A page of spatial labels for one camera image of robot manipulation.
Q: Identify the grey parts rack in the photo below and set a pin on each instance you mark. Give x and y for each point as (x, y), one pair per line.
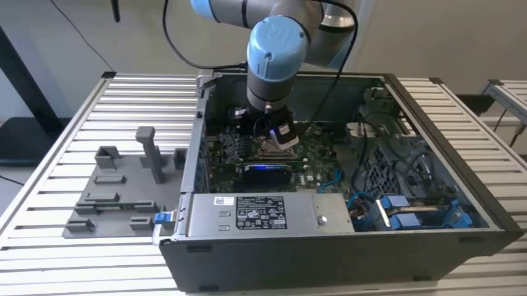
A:
(123, 188)

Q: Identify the green motherboard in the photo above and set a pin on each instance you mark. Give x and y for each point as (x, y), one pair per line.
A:
(319, 163)

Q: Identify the dark grey PC case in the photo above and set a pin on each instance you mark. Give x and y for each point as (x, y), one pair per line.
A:
(289, 265)

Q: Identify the grey case latch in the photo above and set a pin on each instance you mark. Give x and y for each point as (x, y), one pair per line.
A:
(377, 94)

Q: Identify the metal drive cage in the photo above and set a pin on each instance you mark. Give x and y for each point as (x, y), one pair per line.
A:
(383, 172)

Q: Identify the blue case latch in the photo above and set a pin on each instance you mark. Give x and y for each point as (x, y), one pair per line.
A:
(162, 217)

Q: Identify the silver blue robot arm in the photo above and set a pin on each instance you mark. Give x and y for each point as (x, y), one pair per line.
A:
(267, 86)

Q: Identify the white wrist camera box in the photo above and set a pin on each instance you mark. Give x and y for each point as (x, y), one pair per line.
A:
(286, 140)

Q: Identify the silver rounded metal bracket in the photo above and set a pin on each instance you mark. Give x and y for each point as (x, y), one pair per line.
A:
(355, 129)

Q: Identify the blue disk carrier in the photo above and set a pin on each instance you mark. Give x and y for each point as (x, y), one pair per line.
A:
(402, 221)
(395, 203)

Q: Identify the silver thumbscrew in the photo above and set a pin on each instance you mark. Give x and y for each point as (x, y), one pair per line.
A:
(322, 219)

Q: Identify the black graphics card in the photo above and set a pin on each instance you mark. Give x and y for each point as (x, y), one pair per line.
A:
(263, 179)

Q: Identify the black floor stand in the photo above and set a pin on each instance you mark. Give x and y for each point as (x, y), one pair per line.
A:
(23, 80)

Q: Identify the black RAM stick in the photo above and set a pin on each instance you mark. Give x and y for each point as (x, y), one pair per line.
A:
(271, 159)

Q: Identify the silver power supply unit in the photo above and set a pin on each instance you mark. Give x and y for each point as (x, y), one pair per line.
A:
(214, 222)

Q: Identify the metal slat side table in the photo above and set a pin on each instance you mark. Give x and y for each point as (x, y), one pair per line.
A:
(514, 89)

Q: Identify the black hanging rod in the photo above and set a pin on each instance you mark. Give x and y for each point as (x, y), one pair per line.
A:
(117, 10)

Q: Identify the blue plastic bracket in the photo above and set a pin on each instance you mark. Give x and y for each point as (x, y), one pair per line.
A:
(463, 216)

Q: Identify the green RAM stick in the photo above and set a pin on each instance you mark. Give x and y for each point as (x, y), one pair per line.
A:
(119, 206)

